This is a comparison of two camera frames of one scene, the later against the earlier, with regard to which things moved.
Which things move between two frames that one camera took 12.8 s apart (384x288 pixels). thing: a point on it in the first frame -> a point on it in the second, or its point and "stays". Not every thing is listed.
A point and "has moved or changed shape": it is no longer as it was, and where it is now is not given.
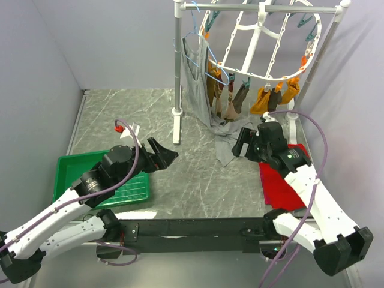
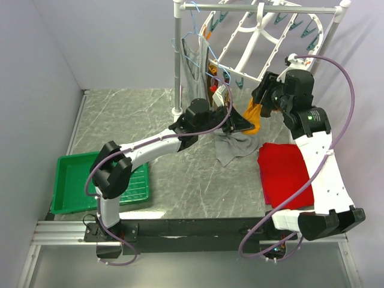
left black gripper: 161,159 -> 236,123
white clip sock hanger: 261,39 stays
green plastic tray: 68,168 stays
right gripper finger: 237,147 -> 258,93
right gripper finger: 246,135 -> 269,81
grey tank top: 194,60 stays
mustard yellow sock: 261,104 has moved or changed shape
